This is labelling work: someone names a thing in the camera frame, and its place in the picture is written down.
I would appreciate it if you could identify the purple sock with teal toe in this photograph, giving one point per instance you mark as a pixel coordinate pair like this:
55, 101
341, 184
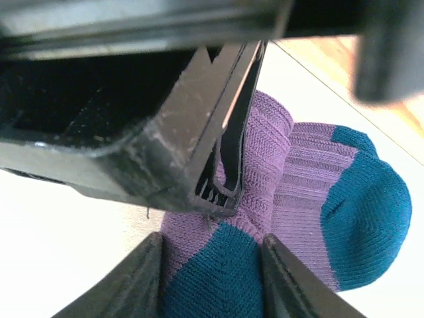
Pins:
298, 198

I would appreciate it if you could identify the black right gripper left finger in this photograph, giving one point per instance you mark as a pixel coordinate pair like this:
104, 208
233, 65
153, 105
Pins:
126, 291

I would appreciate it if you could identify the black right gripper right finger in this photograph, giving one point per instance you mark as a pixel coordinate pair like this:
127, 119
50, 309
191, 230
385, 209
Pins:
291, 298

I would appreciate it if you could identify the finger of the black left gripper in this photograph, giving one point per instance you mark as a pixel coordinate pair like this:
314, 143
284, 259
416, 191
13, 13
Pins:
149, 159
232, 159

